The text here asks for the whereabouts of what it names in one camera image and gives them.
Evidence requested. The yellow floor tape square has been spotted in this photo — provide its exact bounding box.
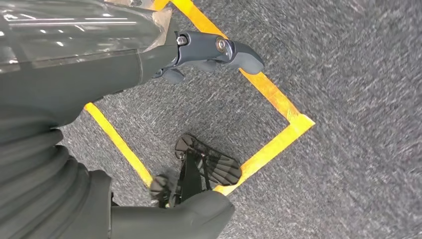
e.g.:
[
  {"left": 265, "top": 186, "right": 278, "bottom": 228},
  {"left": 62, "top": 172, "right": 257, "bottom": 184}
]
[{"left": 84, "top": 0, "right": 316, "bottom": 197}]

